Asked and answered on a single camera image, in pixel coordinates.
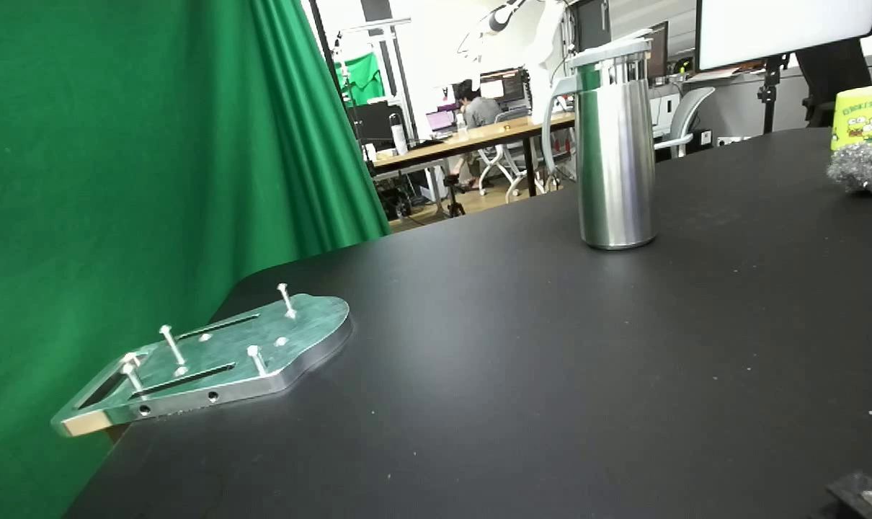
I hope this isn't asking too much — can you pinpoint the long wooden table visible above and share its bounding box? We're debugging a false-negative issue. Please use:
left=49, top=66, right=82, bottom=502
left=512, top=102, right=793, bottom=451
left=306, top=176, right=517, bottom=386
left=372, top=112, right=576, bottom=198

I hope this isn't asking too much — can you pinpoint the white office chair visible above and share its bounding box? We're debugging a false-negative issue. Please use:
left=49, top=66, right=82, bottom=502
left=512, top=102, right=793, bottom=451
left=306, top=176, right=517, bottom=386
left=477, top=107, right=546, bottom=204

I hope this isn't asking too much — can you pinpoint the person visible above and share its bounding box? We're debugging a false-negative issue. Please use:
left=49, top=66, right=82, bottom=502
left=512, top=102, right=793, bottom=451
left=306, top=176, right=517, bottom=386
left=447, top=80, right=503, bottom=192

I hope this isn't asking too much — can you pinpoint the green cloth on rack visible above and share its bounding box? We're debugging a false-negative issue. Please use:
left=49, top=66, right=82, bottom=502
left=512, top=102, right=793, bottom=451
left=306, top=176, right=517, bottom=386
left=334, top=52, right=386, bottom=107

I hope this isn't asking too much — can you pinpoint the aluminium plate with bolts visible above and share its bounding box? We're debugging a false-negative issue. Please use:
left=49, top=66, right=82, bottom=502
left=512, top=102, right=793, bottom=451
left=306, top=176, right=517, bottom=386
left=51, top=283, right=353, bottom=438

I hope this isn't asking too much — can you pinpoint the grey office chair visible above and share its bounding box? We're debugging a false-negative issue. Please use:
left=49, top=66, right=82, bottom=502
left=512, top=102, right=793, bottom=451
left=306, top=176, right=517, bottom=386
left=654, top=86, right=716, bottom=159

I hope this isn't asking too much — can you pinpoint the green curtain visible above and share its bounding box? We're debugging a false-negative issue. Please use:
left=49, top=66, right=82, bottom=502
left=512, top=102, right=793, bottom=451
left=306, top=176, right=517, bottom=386
left=0, top=0, right=392, bottom=519

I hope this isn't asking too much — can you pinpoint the white light panel on stand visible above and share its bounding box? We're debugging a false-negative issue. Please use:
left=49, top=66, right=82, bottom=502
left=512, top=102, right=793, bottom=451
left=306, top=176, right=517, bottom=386
left=695, top=0, right=872, bottom=136

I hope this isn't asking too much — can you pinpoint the black office chair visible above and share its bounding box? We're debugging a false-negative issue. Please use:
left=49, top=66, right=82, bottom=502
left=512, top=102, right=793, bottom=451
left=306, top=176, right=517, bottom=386
left=795, top=38, right=872, bottom=128

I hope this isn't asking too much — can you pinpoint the silver steel wool scrubber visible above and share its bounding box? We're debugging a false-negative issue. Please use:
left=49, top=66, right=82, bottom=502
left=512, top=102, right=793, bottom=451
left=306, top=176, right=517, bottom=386
left=827, top=143, right=872, bottom=195

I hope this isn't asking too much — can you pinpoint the yellow-green printed cup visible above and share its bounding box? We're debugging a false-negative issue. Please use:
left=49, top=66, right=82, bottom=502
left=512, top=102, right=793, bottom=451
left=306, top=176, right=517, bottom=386
left=830, top=84, right=872, bottom=151

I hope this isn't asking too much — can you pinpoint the black clamp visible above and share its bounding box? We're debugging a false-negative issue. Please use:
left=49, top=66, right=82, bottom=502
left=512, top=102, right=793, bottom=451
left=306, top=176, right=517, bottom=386
left=826, top=472, right=872, bottom=519

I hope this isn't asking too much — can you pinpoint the metallic flask with handle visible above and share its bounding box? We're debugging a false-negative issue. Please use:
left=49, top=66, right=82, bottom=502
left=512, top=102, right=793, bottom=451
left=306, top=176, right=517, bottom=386
left=541, top=29, right=658, bottom=252

